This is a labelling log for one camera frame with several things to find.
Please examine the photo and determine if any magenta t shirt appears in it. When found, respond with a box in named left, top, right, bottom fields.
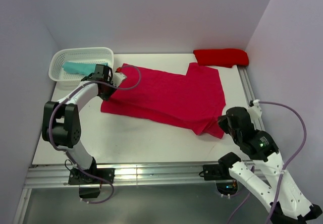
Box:
left=100, top=63, right=226, bottom=139

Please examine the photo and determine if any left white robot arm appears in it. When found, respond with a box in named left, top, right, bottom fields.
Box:
left=41, top=65, right=127, bottom=183

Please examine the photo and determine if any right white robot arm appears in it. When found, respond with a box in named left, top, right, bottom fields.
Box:
left=218, top=105, right=322, bottom=223

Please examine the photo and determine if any teal rolled t shirt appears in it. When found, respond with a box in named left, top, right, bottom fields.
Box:
left=62, top=62, right=97, bottom=76

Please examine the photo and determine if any white perforated plastic basket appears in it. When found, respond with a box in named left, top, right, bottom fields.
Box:
left=48, top=47, right=114, bottom=86

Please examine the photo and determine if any folded red t shirt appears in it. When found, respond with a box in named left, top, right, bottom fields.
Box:
left=193, top=48, right=249, bottom=68

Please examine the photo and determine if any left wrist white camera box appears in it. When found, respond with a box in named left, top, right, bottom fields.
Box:
left=112, top=67, right=127, bottom=87

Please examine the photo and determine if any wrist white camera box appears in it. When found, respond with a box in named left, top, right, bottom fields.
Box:
left=112, top=67, right=127, bottom=87
left=247, top=99, right=262, bottom=119

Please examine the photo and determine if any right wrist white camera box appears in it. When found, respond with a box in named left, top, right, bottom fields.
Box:
left=247, top=99, right=262, bottom=119

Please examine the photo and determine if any right side aluminium rail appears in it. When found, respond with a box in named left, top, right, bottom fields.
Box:
left=238, top=66, right=265, bottom=131

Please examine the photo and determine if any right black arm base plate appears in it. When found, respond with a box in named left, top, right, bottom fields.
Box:
left=199, top=164, right=239, bottom=197

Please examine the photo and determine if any front aluminium rail frame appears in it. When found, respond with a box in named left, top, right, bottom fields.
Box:
left=23, top=161, right=217, bottom=189

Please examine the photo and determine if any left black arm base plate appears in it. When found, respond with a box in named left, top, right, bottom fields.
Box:
left=65, top=158, right=115, bottom=200

